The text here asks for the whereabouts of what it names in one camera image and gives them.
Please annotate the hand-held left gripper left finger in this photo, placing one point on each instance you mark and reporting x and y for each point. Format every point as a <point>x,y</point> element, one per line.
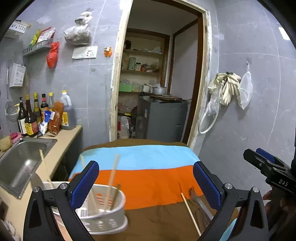
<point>85,183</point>

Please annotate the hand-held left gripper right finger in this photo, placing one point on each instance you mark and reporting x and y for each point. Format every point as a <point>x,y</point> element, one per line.
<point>205,185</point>

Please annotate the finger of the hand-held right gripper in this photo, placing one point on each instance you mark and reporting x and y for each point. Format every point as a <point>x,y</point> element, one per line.
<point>254,160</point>
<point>264,154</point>

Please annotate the metal fork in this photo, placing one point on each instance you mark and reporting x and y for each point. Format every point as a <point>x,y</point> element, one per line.
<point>193,193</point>

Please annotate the white plastic utensil holder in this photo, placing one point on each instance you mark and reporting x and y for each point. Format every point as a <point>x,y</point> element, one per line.
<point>111,220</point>

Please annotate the person's right hand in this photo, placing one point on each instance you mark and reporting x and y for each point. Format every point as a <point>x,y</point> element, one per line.
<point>266,196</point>

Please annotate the striped blanket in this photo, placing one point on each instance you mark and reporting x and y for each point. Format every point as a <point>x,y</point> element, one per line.
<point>150,180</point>

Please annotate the white mesh bag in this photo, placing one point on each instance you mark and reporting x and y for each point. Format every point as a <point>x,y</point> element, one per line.
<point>245,90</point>

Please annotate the white plastic jug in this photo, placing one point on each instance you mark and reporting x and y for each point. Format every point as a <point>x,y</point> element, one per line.
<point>123,127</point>

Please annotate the steel sink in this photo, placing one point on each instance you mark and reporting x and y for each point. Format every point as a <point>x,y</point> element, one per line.
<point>20,162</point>

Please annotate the clear plastic bag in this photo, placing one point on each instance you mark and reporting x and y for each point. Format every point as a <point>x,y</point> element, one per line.
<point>212,105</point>

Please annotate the orange seasoning packet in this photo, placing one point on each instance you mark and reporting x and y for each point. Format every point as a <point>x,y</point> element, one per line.
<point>56,118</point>

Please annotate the large oil jug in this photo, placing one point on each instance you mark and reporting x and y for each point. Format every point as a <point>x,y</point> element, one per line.
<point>68,113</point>

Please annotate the blue white packet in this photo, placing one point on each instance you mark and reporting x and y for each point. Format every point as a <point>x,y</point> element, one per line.
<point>44,124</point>

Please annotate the cream rubber gloves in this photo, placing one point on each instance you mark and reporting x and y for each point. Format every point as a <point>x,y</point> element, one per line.
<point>227,90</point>

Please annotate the grey cabinet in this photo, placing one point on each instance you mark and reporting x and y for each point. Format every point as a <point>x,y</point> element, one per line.
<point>161,118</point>

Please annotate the dark sauce bottle yellow label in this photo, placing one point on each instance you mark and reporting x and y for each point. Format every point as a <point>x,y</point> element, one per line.
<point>31,122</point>

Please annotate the pink scrub brush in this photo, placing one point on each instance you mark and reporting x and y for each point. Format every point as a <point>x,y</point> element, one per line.
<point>16,136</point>

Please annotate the white rag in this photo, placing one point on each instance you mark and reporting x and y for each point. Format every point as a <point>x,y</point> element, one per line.
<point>10,229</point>

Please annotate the sauce bottle yellow cap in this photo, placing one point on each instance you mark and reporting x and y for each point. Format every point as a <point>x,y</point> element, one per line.
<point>37,109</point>

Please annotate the sauce bottle red label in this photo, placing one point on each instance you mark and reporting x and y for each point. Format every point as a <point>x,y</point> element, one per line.
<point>44,104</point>

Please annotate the yellow sponge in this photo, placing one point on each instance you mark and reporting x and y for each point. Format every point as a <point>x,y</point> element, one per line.
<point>5,143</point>

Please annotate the small clear sauce bottle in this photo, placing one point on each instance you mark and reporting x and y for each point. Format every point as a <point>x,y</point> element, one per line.
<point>50,100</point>

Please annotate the metal strainer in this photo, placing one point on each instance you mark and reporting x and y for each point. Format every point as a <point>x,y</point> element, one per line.
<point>11,113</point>

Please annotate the green box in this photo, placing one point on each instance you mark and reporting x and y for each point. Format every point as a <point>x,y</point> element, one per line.
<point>124,88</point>

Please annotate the metal pot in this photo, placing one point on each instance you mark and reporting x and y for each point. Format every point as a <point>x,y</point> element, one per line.
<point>159,90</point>

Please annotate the red plastic bag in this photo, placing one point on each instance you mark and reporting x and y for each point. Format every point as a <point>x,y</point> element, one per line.
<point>52,56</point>

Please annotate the orange plug adapter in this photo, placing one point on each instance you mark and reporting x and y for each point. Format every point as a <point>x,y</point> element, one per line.
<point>108,52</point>

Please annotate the wooden shelf unit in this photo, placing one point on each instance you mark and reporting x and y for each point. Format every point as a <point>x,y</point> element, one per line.
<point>143,52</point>

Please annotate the clear bag of dried goods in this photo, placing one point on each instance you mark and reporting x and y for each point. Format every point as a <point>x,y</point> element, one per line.
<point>77,34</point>

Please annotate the red snack packet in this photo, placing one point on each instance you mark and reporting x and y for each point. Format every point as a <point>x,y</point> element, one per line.
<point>46,34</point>

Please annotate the yellow-green snack packet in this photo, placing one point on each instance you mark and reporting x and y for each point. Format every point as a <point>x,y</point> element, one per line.
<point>34,38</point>

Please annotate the small hanging plastic bags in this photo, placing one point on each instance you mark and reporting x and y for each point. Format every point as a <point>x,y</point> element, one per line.
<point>83,17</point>

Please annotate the wooden door frame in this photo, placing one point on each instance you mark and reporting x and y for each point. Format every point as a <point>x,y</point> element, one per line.
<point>118,69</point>

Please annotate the white wall box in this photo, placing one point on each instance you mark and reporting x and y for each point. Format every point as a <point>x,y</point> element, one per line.
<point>17,75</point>

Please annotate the wall switch panel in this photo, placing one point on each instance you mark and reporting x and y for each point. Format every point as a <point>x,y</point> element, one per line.
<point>84,52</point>

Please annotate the metal wall shelf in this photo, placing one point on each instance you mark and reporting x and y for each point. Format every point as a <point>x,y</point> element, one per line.
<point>37,48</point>

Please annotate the white wall basket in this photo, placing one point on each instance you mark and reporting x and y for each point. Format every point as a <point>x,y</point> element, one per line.
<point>18,27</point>

